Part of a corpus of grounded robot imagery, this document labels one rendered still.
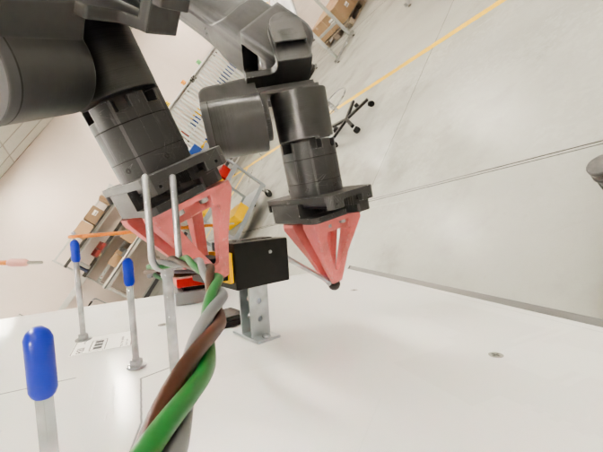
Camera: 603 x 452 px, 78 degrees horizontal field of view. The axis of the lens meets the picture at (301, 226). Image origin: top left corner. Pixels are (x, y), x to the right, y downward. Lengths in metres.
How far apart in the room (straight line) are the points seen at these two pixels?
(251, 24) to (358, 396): 0.35
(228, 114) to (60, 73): 0.16
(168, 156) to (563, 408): 0.29
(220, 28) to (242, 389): 0.35
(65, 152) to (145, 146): 8.36
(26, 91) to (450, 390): 0.29
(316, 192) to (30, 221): 8.14
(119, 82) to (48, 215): 8.14
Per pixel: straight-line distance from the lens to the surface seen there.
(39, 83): 0.24
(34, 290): 8.37
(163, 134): 0.29
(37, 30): 0.25
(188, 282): 0.51
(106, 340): 0.42
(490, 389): 0.27
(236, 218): 4.32
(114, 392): 0.30
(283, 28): 0.41
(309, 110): 0.37
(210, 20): 0.46
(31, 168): 8.59
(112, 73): 0.29
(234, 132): 0.36
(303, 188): 0.37
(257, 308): 0.35
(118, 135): 0.29
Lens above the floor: 1.23
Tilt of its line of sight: 22 degrees down
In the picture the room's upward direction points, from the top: 55 degrees counter-clockwise
